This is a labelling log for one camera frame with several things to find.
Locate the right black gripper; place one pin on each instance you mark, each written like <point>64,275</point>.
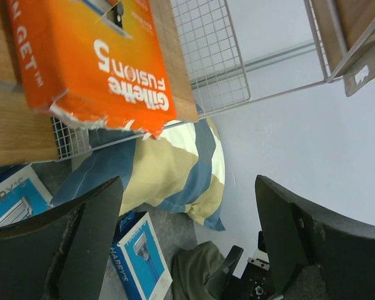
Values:
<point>256,281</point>

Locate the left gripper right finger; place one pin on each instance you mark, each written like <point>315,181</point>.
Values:
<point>299,233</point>

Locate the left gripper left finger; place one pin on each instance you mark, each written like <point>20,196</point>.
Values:
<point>63,252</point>

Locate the blue razor box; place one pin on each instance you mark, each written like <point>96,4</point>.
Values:
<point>138,259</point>
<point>22,195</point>

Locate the orange Gillette Fusion box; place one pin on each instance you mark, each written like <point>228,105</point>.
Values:
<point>93,64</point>

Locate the middle wooden shelf board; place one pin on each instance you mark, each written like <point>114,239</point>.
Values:
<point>25,136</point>

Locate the wooden shelf board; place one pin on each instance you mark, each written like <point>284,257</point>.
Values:
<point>355,16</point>
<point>25,136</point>

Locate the top wooden shelf board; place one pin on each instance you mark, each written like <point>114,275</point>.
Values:
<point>355,16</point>

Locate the olive green cloth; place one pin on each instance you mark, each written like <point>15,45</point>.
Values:
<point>191,268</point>

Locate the blue beige checkered pillow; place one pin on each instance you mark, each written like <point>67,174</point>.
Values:
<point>182,171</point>

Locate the white wire shelf unit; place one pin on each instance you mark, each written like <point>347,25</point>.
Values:
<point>206,72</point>

